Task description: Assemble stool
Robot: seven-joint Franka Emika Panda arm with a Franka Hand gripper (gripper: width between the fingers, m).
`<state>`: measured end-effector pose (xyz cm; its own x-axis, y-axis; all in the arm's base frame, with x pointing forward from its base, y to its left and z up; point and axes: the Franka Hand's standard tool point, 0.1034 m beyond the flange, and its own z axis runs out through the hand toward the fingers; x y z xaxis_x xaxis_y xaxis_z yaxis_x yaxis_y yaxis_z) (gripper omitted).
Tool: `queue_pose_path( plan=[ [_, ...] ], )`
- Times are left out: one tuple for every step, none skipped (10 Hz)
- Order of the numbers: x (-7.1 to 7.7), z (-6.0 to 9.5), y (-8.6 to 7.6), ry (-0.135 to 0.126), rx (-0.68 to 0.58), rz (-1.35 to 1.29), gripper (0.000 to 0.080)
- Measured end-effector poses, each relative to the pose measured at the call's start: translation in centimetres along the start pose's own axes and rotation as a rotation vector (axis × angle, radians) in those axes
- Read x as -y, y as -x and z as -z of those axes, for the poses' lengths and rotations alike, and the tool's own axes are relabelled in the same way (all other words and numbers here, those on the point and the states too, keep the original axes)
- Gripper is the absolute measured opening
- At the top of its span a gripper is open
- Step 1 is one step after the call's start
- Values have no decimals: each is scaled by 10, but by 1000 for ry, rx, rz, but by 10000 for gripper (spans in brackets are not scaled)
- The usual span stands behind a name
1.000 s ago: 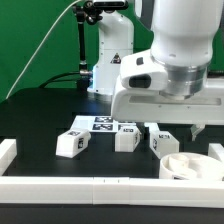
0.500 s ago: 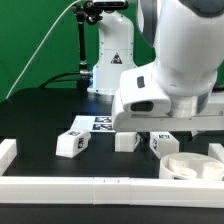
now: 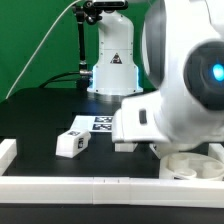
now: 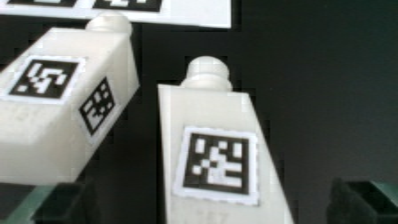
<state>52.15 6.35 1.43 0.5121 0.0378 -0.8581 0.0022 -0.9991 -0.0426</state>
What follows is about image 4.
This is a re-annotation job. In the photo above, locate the white paper with tags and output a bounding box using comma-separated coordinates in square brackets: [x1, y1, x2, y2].
[0, 0, 233, 28]

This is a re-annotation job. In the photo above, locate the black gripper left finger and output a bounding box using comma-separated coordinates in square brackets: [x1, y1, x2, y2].
[32, 182, 98, 224]

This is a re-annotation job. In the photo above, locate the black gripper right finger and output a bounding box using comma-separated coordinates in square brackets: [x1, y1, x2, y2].
[327, 179, 398, 224]

